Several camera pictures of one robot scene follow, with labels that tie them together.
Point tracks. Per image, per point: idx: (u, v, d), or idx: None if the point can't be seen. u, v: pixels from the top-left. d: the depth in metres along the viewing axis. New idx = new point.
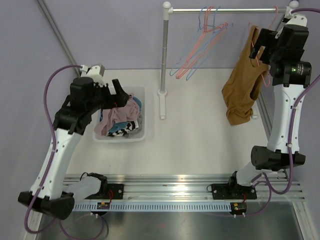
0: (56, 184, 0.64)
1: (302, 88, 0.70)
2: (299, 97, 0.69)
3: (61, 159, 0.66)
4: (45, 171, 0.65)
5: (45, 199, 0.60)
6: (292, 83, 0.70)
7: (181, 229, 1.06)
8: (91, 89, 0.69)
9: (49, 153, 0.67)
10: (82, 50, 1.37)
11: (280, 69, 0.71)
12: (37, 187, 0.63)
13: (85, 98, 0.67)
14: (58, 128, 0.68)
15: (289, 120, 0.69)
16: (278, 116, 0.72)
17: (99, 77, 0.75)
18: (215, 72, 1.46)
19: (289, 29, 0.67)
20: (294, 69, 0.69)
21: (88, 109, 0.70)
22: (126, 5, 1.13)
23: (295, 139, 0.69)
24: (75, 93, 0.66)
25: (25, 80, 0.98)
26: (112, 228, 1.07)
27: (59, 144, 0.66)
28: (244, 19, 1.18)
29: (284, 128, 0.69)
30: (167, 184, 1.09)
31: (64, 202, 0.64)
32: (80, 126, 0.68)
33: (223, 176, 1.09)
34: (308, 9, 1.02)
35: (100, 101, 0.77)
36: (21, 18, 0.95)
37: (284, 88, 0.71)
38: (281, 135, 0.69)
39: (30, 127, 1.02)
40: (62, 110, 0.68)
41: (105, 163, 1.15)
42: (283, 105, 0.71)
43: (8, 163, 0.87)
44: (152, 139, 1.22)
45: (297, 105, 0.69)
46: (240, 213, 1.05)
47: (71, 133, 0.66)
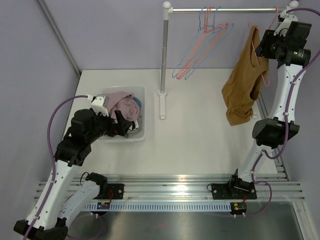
0: (51, 214, 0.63)
1: (300, 67, 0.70)
2: (299, 74, 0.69)
3: (59, 190, 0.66)
4: (42, 200, 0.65)
5: (39, 229, 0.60)
6: (293, 64, 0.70)
7: (181, 229, 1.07)
8: (91, 122, 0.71)
9: (47, 184, 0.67)
10: (81, 50, 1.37)
11: (283, 53, 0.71)
12: (33, 216, 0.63)
13: (85, 131, 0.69)
14: (58, 160, 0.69)
15: (288, 93, 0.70)
16: (277, 93, 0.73)
17: (102, 108, 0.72)
18: (215, 73, 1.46)
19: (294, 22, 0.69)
20: (296, 53, 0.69)
21: (88, 141, 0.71)
22: (126, 4, 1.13)
23: (292, 111, 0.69)
24: (75, 126, 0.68)
25: (24, 81, 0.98)
26: (112, 227, 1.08)
27: (58, 175, 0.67)
28: (244, 19, 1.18)
29: (283, 100, 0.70)
30: (167, 184, 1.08)
31: (57, 231, 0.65)
32: (79, 158, 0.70)
33: (223, 176, 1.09)
34: (308, 9, 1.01)
35: (103, 130, 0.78)
36: (21, 18, 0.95)
37: (286, 67, 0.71)
38: (279, 105, 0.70)
39: (29, 127, 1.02)
40: (63, 142, 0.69)
41: (105, 163, 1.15)
42: (283, 81, 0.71)
43: (9, 164, 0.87)
44: (152, 138, 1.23)
45: (296, 81, 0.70)
46: (240, 213, 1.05)
47: (71, 164, 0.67)
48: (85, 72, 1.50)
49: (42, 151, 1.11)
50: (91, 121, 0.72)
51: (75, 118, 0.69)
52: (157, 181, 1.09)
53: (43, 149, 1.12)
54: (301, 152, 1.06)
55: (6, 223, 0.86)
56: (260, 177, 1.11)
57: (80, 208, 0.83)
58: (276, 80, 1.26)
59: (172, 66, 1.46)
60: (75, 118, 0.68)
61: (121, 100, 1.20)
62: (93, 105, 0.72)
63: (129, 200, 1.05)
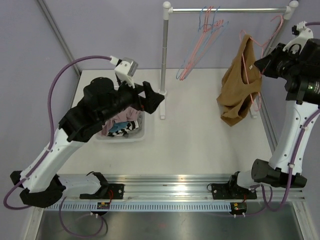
0: (40, 181, 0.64)
1: (315, 107, 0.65)
2: (310, 118, 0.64)
3: (51, 162, 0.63)
4: (35, 164, 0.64)
5: (25, 190, 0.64)
6: (306, 102, 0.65)
7: (181, 229, 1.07)
8: (107, 97, 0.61)
9: (44, 150, 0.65)
10: (81, 50, 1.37)
11: (295, 84, 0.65)
12: (25, 175, 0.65)
13: (97, 107, 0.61)
14: (61, 128, 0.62)
15: (296, 138, 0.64)
16: (284, 137, 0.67)
17: (127, 76, 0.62)
18: (215, 73, 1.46)
19: (312, 43, 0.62)
20: (311, 87, 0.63)
21: (99, 119, 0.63)
22: (126, 4, 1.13)
23: (299, 160, 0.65)
24: (87, 98, 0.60)
25: (25, 80, 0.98)
26: (112, 227, 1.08)
27: (55, 145, 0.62)
28: (242, 20, 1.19)
29: (289, 146, 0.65)
30: (167, 183, 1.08)
31: (46, 195, 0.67)
32: (82, 136, 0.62)
33: (223, 176, 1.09)
34: (310, 8, 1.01)
35: (124, 105, 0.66)
36: (21, 19, 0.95)
37: (297, 105, 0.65)
38: (284, 153, 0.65)
39: (29, 126, 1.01)
40: (74, 111, 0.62)
41: (105, 163, 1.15)
42: (292, 123, 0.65)
43: (9, 163, 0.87)
44: (152, 139, 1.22)
45: (308, 125, 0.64)
46: (240, 213, 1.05)
47: (70, 140, 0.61)
48: (85, 72, 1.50)
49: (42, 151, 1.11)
50: (107, 97, 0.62)
51: (88, 90, 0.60)
52: (157, 181, 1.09)
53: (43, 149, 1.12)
54: None
55: (6, 223, 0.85)
56: None
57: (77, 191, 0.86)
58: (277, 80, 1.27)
59: (172, 66, 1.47)
60: (89, 89, 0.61)
61: None
62: (116, 70, 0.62)
63: (129, 200, 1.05)
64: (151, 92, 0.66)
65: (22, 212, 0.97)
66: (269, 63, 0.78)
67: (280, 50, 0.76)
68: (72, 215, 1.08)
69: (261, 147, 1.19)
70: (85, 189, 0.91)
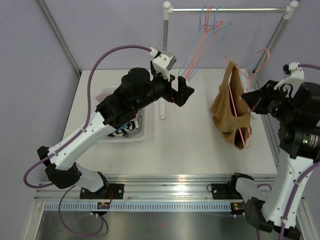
0: (68, 158, 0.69)
1: (311, 161, 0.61)
2: (305, 172, 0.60)
3: (83, 141, 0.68)
4: (67, 142, 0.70)
5: (52, 166, 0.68)
6: (301, 156, 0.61)
7: (181, 229, 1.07)
8: (142, 86, 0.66)
9: (78, 130, 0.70)
10: (82, 50, 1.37)
11: (290, 135, 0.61)
12: (54, 151, 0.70)
13: (133, 96, 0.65)
14: (98, 112, 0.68)
15: (290, 192, 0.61)
16: (277, 188, 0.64)
17: (163, 70, 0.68)
18: (215, 73, 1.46)
19: (306, 90, 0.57)
20: (306, 141, 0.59)
21: (133, 107, 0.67)
22: (126, 4, 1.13)
23: (293, 213, 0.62)
24: (124, 88, 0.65)
25: (25, 80, 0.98)
26: (112, 227, 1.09)
27: (89, 126, 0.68)
28: (242, 20, 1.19)
29: (282, 201, 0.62)
30: (167, 183, 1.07)
31: (67, 175, 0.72)
32: (117, 121, 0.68)
33: (223, 176, 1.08)
34: (310, 8, 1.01)
35: (156, 95, 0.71)
36: (22, 18, 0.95)
37: (290, 158, 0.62)
38: (277, 206, 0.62)
39: (30, 126, 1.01)
40: (110, 98, 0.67)
41: (106, 163, 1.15)
42: (285, 177, 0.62)
43: (9, 162, 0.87)
44: (152, 139, 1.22)
45: (302, 181, 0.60)
46: (240, 213, 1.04)
47: (105, 123, 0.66)
48: (86, 72, 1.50)
49: None
50: (142, 86, 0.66)
51: (126, 80, 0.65)
52: (157, 181, 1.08)
53: None
54: None
55: (6, 223, 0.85)
56: (260, 177, 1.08)
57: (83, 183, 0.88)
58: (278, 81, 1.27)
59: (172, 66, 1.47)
60: (126, 79, 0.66)
61: None
62: (154, 62, 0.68)
63: (129, 200, 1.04)
64: (184, 84, 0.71)
65: (23, 211, 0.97)
66: (261, 101, 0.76)
67: (271, 90, 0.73)
68: (74, 214, 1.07)
69: (261, 147, 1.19)
70: (94, 184, 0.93)
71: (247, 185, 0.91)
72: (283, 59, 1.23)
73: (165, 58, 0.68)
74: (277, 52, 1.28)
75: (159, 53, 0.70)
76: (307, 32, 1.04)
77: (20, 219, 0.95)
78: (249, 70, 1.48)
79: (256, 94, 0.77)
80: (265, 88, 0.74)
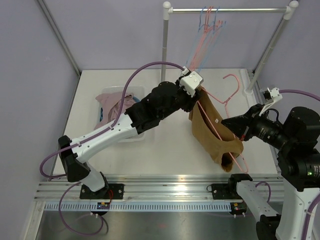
0: (89, 152, 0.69)
1: (318, 190, 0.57)
2: (315, 202, 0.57)
3: (108, 138, 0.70)
4: (92, 135, 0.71)
5: (72, 155, 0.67)
6: (307, 187, 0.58)
7: (181, 229, 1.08)
8: (170, 99, 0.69)
9: (105, 127, 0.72)
10: (81, 50, 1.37)
11: (293, 168, 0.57)
12: (77, 142, 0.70)
13: (160, 106, 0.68)
14: (127, 114, 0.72)
15: (303, 222, 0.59)
16: (288, 217, 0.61)
17: (190, 88, 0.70)
18: (215, 72, 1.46)
19: (298, 120, 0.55)
20: (310, 173, 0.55)
21: (158, 116, 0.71)
22: (126, 4, 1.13)
23: (309, 238, 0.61)
24: (154, 97, 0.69)
25: (24, 80, 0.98)
26: (112, 227, 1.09)
27: (117, 125, 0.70)
28: (242, 20, 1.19)
29: (297, 230, 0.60)
30: (167, 184, 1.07)
31: (79, 169, 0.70)
32: (142, 127, 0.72)
33: (224, 176, 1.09)
34: (310, 8, 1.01)
35: (178, 105, 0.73)
36: (22, 19, 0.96)
37: (297, 191, 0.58)
38: (293, 236, 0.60)
39: (30, 126, 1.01)
40: (138, 106, 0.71)
41: (106, 162, 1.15)
42: (296, 208, 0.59)
43: (9, 162, 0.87)
44: (152, 139, 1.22)
45: (313, 210, 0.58)
46: (240, 213, 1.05)
47: (133, 126, 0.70)
48: (86, 72, 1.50)
49: (42, 151, 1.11)
50: (169, 99, 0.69)
51: (156, 90, 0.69)
52: (157, 181, 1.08)
53: (44, 149, 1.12)
54: None
55: (7, 223, 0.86)
56: (260, 178, 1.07)
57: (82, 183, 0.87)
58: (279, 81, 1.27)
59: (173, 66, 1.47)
60: (157, 90, 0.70)
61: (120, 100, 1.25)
62: (183, 80, 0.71)
63: (129, 200, 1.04)
64: None
65: (23, 211, 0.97)
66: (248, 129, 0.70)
67: (259, 117, 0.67)
68: (73, 215, 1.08)
69: (261, 147, 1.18)
70: (94, 184, 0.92)
71: (248, 190, 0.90)
72: (283, 59, 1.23)
73: (194, 79, 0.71)
74: (278, 52, 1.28)
75: (189, 73, 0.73)
76: (307, 32, 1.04)
77: (20, 219, 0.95)
78: (250, 70, 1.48)
79: (241, 122, 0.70)
80: (250, 115, 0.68)
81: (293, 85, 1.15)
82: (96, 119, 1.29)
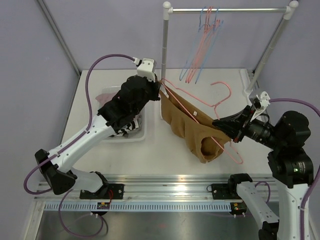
0: (69, 159, 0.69)
1: (305, 185, 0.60)
2: (305, 197, 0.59)
3: (86, 142, 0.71)
4: (69, 143, 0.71)
5: (53, 167, 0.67)
6: (296, 183, 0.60)
7: (181, 229, 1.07)
8: (140, 93, 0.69)
9: (80, 132, 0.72)
10: (81, 50, 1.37)
11: (281, 167, 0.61)
12: (55, 152, 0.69)
13: (131, 100, 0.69)
14: (100, 115, 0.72)
15: (298, 219, 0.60)
16: (284, 217, 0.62)
17: (149, 73, 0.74)
18: (215, 72, 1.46)
19: (289, 126, 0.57)
20: (296, 169, 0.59)
21: (131, 110, 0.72)
22: (126, 4, 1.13)
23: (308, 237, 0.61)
24: (124, 92, 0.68)
25: (25, 80, 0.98)
26: (112, 227, 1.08)
27: (92, 128, 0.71)
28: (242, 20, 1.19)
29: (295, 228, 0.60)
30: (167, 184, 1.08)
31: (64, 179, 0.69)
32: (117, 123, 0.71)
33: (223, 176, 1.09)
34: (310, 8, 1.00)
35: (147, 97, 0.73)
36: (22, 19, 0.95)
37: (288, 188, 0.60)
38: (292, 236, 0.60)
39: (29, 127, 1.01)
40: (110, 104, 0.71)
41: (106, 163, 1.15)
42: (290, 205, 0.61)
43: (9, 163, 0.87)
44: (152, 140, 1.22)
45: (305, 205, 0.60)
46: (240, 213, 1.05)
47: (108, 124, 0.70)
48: (85, 72, 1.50)
49: None
50: (140, 92, 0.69)
51: (124, 85, 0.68)
52: (157, 181, 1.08)
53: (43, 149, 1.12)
54: None
55: (6, 223, 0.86)
56: (260, 177, 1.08)
57: (79, 186, 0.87)
58: (280, 81, 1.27)
59: (173, 66, 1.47)
60: (126, 84, 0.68)
61: None
62: (139, 69, 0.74)
63: (129, 200, 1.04)
64: None
65: (23, 211, 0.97)
66: (238, 132, 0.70)
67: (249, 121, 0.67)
68: (73, 215, 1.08)
69: (261, 147, 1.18)
70: (92, 184, 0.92)
71: (249, 193, 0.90)
72: (283, 59, 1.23)
73: (148, 63, 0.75)
74: (278, 52, 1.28)
75: (140, 61, 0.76)
76: (307, 32, 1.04)
77: (20, 219, 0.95)
78: (250, 70, 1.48)
79: (233, 126, 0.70)
80: (243, 120, 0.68)
81: (293, 85, 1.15)
82: None
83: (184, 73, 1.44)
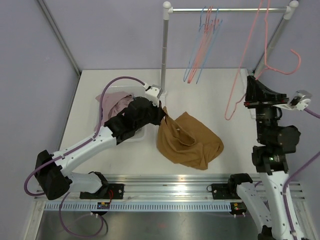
0: (73, 162, 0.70)
1: (283, 173, 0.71)
2: (286, 183, 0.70)
3: (91, 148, 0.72)
4: (74, 147, 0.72)
5: (57, 168, 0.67)
6: (274, 170, 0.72)
7: (181, 229, 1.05)
8: (144, 112, 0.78)
9: (87, 138, 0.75)
10: (81, 50, 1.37)
11: (260, 160, 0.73)
12: (59, 154, 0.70)
13: (136, 117, 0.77)
14: (106, 127, 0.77)
15: (284, 206, 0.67)
16: (272, 206, 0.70)
17: (154, 98, 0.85)
18: (215, 72, 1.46)
19: (280, 145, 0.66)
20: (272, 158, 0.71)
21: (134, 126, 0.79)
22: (127, 4, 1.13)
23: (297, 224, 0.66)
24: (130, 110, 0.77)
25: (25, 80, 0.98)
26: (112, 227, 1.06)
27: (99, 136, 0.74)
28: (242, 20, 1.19)
29: (283, 214, 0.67)
30: (167, 184, 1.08)
31: (61, 183, 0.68)
32: (120, 137, 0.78)
33: (223, 176, 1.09)
34: (310, 8, 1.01)
35: (149, 118, 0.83)
36: (22, 19, 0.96)
37: (268, 176, 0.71)
38: (282, 222, 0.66)
39: (29, 126, 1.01)
40: (114, 119, 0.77)
41: (106, 163, 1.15)
42: (273, 193, 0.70)
43: (9, 162, 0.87)
44: (152, 140, 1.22)
45: (286, 191, 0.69)
46: (240, 213, 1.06)
47: (114, 136, 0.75)
48: (85, 72, 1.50)
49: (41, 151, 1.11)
50: (144, 111, 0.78)
51: (131, 104, 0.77)
52: (158, 180, 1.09)
53: (43, 149, 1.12)
54: (303, 152, 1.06)
55: (6, 223, 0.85)
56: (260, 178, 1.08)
57: (80, 188, 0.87)
58: (280, 80, 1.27)
59: (173, 66, 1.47)
60: (133, 103, 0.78)
61: (120, 100, 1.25)
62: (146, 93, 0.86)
63: (129, 200, 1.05)
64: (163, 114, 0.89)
65: (23, 211, 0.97)
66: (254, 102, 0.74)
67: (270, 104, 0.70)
68: (72, 216, 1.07)
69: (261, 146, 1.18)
70: (91, 185, 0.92)
71: (248, 194, 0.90)
72: (284, 59, 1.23)
73: (155, 90, 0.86)
74: (278, 52, 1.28)
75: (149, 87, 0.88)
76: (307, 32, 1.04)
77: (19, 219, 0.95)
78: (250, 70, 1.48)
79: (257, 95, 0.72)
80: (269, 100, 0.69)
81: (293, 84, 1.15)
82: (95, 119, 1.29)
83: (188, 72, 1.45)
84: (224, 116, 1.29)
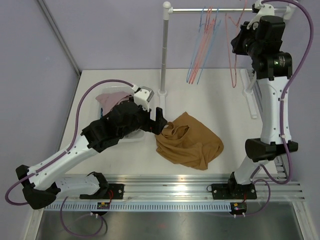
0: (48, 178, 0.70)
1: (285, 78, 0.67)
2: (285, 88, 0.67)
3: (64, 163, 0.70)
4: (48, 162, 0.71)
5: (30, 185, 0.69)
6: (277, 76, 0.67)
7: (181, 229, 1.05)
8: (130, 118, 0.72)
9: (63, 150, 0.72)
10: (81, 50, 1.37)
11: (263, 63, 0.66)
12: (33, 171, 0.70)
13: (120, 124, 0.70)
14: (82, 135, 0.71)
15: (278, 110, 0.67)
16: (266, 110, 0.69)
17: (144, 102, 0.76)
18: (215, 72, 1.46)
19: (266, 22, 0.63)
20: (277, 62, 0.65)
21: (118, 133, 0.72)
22: (126, 5, 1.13)
23: (287, 128, 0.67)
24: (114, 115, 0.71)
25: (25, 81, 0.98)
26: (112, 227, 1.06)
27: (73, 149, 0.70)
28: (242, 20, 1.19)
29: (275, 118, 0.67)
30: (167, 184, 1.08)
31: (41, 196, 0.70)
32: (100, 145, 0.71)
33: (223, 176, 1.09)
34: (310, 9, 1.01)
35: (136, 124, 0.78)
36: (22, 19, 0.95)
37: (269, 82, 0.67)
38: (273, 127, 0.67)
39: (29, 127, 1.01)
40: (95, 123, 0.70)
41: (104, 163, 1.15)
42: (271, 98, 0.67)
43: (9, 163, 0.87)
44: (152, 140, 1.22)
45: (284, 96, 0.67)
46: (240, 213, 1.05)
47: (89, 146, 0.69)
48: (85, 72, 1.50)
49: (41, 151, 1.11)
50: (131, 117, 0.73)
51: (117, 108, 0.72)
52: (157, 181, 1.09)
53: (43, 149, 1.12)
54: (303, 152, 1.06)
55: (6, 222, 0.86)
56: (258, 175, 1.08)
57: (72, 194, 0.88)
58: None
59: (173, 66, 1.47)
60: (117, 109, 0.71)
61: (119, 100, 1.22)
62: (135, 96, 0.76)
63: (129, 200, 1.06)
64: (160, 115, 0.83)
65: (22, 211, 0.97)
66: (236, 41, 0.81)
67: (244, 29, 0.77)
68: (72, 216, 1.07)
69: None
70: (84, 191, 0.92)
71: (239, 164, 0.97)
72: None
73: (145, 92, 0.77)
74: None
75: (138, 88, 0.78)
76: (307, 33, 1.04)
77: (20, 219, 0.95)
78: (250, 70, 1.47)
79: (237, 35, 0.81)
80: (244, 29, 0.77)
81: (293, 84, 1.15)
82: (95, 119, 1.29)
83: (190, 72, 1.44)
84: (223, 116, 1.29)
